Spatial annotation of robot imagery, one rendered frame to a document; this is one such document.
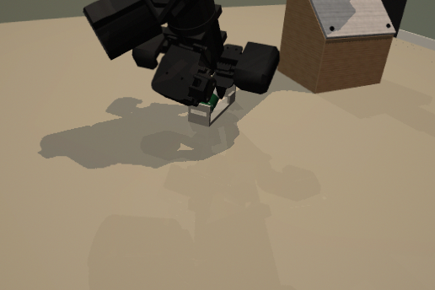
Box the green and white striped cylinder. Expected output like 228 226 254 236
200 87 219 113

